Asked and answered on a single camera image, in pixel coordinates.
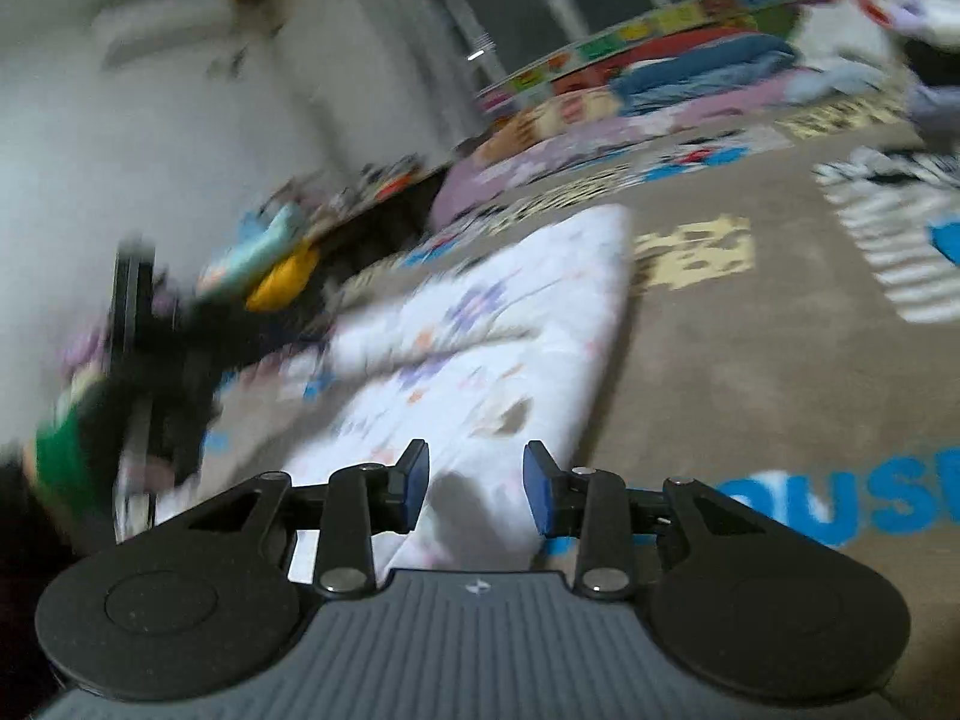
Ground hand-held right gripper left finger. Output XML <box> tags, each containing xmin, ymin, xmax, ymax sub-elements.
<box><xmin>187</xmin><ymin>439</ymin><xmax>432</xmax><ymax>599</ymax></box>

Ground white purple folded garment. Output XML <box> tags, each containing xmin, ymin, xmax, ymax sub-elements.
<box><xmin>862</xmin><ymin>0</ymin><xmax>960</xmax><ymax>53</ymax></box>

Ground assorted small bottles and boxes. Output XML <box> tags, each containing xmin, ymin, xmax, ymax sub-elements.
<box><xmin>270</xmin><ymin>157</ymin><xmax>428</xmax><ymax>218</ymax></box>

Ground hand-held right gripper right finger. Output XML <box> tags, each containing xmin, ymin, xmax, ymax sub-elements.
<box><xmin>523</xmin><ymin>441</ymin><xmax>758</xmax><ymax>602</ymax></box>

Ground white tubular frame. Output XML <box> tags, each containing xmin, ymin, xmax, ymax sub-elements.
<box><xmin>441</xmin><ymin>0</ymin><xmax>526</xmax><ymax>91</ymax></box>

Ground brown cartoon printed blanket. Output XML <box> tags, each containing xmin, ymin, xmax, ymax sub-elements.
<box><xmin>202</xmin><ymin>101</ymin><xmax>960</xmax><ymax>691</ymax></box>

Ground colourful picture headboard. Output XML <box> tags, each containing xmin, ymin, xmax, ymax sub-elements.
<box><xmin>476</xmin><ymin>0</ymin><xmax>841</xmax><ymax>110</ymax></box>

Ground light blue soft cloth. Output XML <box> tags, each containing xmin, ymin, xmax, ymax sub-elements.
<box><xmin>780</xmin><ymin>64</ymin><xmax>901</xmax><ymax>106</ymax></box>

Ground lavender folded garment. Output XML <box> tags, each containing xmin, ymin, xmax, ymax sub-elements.
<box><xmin>904</xmin><ymin>82</ymin><xmax>960</xmax><ymax>147</ymax></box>

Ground yellow folded knit sweater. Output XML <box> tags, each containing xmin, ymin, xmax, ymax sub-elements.
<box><xmin>244</xmin><ymin>240</ymin><xmax>320</xmax><ymax>314</ymax></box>

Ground dark wooden desk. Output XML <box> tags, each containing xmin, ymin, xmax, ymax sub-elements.
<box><xmin>300</xmin><ymin>165</ymin><xmax>451</xmax><ymax>256</ymax></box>

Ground orange cartoon pillow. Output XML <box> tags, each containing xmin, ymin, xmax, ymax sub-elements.
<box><xmin>480</xmin><ymin>86</ymin><xmax>623</xmax><ymax>155</ymax></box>

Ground pile of loose clothes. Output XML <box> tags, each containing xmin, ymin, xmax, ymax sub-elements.
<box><xmin>64</xmin><ymin>330</ymin><xmax>121</xmax><ymax>398</ymax></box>

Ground blue folded quilt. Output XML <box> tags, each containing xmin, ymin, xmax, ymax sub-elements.
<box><xmin>607</xmin><ymin>34</ymin><xmax>800</xmax><ymax>117</ymax></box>

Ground white floral pajama top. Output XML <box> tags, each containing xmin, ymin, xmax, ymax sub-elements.
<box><xmin>112</xmin><ymin>202</ymin><xmax>638</xmax><ymax>590</ymax></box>

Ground purple floral bed sheet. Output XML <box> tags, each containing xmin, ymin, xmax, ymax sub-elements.
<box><xmin>431</xmin><ymin>60</ymin><xmax>826</xmax><ymax>230</ymax></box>

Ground black folded garment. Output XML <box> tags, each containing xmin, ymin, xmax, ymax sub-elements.
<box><xmin>904</xmin><ymin>37</ymin><xmax>960</xmax><ymax>91</ymax></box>

